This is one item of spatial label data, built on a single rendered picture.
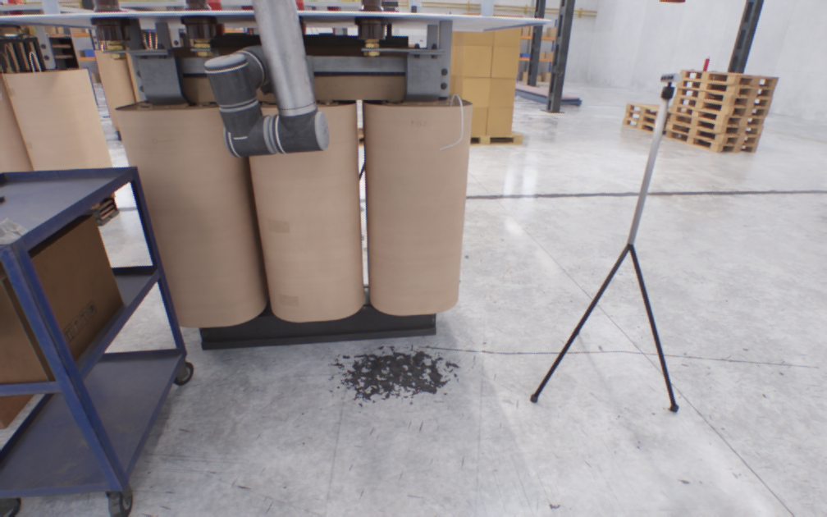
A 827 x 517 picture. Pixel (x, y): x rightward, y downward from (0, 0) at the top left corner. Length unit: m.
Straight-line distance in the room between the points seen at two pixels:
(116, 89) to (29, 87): 3.97
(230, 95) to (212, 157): 0.48
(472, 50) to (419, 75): 4.73
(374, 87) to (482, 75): 4.75
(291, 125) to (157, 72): 0.63
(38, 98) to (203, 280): 2.28
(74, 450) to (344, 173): 1.27
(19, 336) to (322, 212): 0.95
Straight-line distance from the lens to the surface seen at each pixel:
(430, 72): 1.59
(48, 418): 1.94
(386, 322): 2.04
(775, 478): 1.98
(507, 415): 1.76
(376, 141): 1.61
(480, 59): 6.34
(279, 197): 1.63
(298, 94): 1.18
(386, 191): 1.63
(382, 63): 1.63
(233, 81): 1.22
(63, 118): 3.83
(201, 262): 1.80
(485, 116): 6.44
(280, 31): 1.15
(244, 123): 1.24
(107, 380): 1.99
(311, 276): 1.75
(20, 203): 1.59
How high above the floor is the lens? 1.25
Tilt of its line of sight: 26 degrees down
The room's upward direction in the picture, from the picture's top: 1 degrees clockwise
